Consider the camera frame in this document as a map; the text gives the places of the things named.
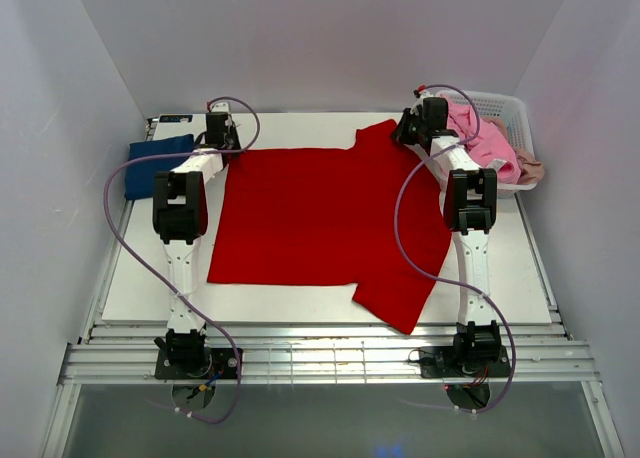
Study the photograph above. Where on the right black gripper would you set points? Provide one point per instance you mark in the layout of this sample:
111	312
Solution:
404	129

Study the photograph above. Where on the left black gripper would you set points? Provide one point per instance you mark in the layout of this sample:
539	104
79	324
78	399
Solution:
228	141

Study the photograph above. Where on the red t-shirt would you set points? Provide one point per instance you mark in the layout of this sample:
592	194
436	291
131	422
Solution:
367	216

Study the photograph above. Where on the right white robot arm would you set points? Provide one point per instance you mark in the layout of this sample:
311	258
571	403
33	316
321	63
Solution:
469	211

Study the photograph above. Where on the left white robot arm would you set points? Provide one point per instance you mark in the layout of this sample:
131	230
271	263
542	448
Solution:
180	219

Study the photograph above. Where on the small blue label sticker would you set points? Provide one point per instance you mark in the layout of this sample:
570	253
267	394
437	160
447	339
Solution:
175	118

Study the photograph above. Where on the pink t-shirt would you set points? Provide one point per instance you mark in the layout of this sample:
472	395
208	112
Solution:
490	148

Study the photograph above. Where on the white plastic laundry basket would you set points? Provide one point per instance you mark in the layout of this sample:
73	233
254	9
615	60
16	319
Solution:
512	112

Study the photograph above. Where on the folded blue t-shirt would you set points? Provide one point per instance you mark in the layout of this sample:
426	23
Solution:
139	178

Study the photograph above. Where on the beige garment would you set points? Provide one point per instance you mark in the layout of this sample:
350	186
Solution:
532	171

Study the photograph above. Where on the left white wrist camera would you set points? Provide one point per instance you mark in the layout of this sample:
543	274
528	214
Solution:
219	107

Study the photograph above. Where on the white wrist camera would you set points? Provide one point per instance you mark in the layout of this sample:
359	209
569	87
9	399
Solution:
423	91
219	107

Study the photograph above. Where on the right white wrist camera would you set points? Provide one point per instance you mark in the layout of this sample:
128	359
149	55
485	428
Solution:
423	91

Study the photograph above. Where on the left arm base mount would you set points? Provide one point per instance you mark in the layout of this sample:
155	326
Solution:
194	384

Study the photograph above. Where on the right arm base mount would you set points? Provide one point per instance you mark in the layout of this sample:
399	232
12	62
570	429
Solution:
466	383

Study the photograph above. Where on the aluminium table frame rail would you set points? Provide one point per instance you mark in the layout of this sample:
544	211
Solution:
323	354

